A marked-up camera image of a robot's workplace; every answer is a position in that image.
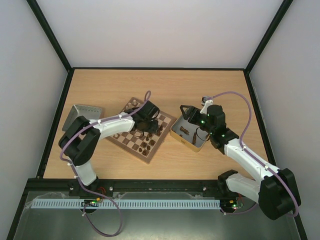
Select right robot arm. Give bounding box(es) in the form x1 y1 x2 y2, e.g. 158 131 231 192
180 100 301 220

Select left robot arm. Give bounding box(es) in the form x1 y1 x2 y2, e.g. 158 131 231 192
58 100 160 186

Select dark pieces in tin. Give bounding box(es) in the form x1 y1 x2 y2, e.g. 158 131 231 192
179 126 197 146

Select wooden chess board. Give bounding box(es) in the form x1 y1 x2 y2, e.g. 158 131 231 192
106 101 176 164

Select gold metal tin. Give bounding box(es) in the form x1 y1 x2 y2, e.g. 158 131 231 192
170 115 208 153

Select tin lid on table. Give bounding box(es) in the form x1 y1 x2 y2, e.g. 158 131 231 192
62 104 103 132

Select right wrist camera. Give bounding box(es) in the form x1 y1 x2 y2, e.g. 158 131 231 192
200 96 213 114

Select blue cable duct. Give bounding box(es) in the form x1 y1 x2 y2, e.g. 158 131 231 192
30 199 221 210

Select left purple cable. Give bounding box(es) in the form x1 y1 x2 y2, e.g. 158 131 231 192
59 90 152 198

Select purple cable loop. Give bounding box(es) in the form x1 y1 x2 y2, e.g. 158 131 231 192
82 194 123 237

